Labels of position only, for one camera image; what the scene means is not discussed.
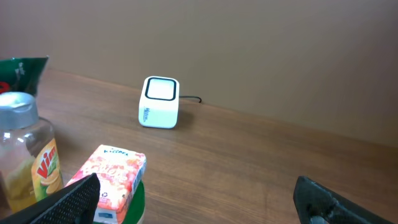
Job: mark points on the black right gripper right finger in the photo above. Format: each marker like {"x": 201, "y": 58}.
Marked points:
{"x": 315, "y": 203}

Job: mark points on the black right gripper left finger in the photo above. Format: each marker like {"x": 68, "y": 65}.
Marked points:
{"x": 74, "y": 204}

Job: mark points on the orange Kleenex tissue pack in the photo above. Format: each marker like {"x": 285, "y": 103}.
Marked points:
{"x": 119, "y": 172}

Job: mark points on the yellow Vim bottle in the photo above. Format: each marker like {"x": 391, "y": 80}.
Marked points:
{"x": 30, "y": 165}

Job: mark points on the green 3M gloves package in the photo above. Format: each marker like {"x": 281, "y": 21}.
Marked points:
{"x": 22, "y": 74}

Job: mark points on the white barcode scanner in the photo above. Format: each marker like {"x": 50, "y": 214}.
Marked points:
{"x": 159, "y": 102}

